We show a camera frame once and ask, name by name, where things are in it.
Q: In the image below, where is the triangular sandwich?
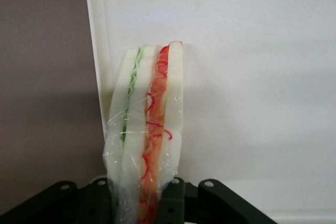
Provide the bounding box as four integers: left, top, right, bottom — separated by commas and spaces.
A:
101, 40, 184, 224

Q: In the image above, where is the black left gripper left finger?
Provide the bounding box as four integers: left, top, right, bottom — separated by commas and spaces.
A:
0, 177, 117, 224

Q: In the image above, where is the beige plastic tray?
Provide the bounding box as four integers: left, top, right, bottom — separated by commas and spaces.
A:
86, 0, 336, 224

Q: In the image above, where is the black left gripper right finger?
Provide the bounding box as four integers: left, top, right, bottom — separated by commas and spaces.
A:
156, 176, 278, 224

